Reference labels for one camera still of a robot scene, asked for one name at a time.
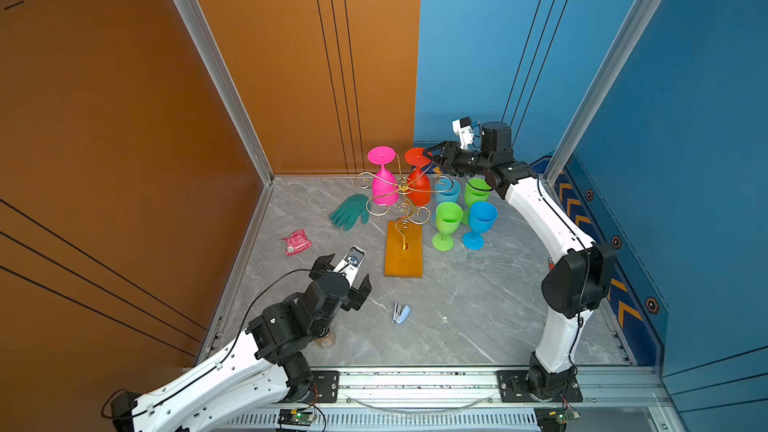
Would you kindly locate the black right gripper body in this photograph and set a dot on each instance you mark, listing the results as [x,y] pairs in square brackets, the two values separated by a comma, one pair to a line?
[466,162]

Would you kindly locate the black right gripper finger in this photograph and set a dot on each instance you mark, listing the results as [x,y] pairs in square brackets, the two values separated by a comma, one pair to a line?
[436,150]
[439,163]

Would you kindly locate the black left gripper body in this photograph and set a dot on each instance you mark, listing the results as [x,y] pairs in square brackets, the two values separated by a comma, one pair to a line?
[353,298]

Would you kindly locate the light blue wine glass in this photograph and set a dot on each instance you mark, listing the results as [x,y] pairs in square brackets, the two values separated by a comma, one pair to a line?
[447,189]

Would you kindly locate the green wine glass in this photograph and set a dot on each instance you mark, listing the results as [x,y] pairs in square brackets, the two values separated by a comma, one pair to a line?
[448,217]
[476,190]

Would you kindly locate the red wine glass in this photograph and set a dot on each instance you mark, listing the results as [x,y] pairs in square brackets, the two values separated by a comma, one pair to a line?
[418,181]

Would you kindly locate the green wine glass front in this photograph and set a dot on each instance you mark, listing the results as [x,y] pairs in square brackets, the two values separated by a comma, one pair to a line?
[448,217]

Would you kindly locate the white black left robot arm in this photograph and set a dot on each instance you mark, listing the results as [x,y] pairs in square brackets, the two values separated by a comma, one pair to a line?
[263,365]

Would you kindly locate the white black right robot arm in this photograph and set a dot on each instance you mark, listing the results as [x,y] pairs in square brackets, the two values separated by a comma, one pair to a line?
[580,276]

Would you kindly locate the magenta wine glass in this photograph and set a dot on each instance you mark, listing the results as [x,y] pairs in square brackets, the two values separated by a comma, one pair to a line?
[384,188]

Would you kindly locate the orange wooden rack base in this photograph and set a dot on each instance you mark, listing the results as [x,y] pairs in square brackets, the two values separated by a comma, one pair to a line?
[404,250]

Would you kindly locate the pink snack packet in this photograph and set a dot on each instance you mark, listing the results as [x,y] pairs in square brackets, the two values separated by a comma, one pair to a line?
[297,242]

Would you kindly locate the brown jar black lid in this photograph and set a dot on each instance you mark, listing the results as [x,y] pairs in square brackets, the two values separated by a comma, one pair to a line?
[325,342]

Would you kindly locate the teal rubber glove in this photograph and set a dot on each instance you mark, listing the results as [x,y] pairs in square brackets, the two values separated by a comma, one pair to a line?
[354,209]

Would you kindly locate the light blue stapler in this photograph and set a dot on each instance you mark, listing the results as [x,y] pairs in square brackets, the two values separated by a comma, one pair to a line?
[401,313]

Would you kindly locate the green circuit board left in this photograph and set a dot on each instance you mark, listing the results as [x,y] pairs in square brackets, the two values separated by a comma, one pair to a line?
[295,419]

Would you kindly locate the green circuit board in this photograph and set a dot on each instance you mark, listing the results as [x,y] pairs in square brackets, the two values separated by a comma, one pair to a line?
[295,419]
[555,420]

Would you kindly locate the green circuit board right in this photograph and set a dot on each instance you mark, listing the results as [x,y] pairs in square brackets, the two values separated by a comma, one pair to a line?
[555,420]

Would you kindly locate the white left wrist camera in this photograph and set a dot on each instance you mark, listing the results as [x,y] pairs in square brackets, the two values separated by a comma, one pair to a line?
[349,265]

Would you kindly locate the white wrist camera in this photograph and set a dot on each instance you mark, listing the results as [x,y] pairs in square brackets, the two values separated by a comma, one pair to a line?
[464,129]
[349,265]

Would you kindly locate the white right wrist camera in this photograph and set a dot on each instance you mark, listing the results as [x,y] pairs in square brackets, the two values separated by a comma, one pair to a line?
[464,129]

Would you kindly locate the gold wire glass rack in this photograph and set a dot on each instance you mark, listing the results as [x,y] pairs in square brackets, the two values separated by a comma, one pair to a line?
[410,212]

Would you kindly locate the aluminium corner post right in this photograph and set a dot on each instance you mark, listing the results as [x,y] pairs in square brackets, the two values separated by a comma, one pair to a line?
[631,30]

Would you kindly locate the aluminium corner post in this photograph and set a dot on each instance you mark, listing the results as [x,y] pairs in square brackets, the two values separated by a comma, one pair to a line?
[203,38]
[631,30]

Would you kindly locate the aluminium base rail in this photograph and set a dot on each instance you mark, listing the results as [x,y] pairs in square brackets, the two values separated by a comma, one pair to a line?
[464,398]

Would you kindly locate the aluminium corner post left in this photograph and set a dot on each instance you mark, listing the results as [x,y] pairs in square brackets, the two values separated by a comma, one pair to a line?
[203,38]

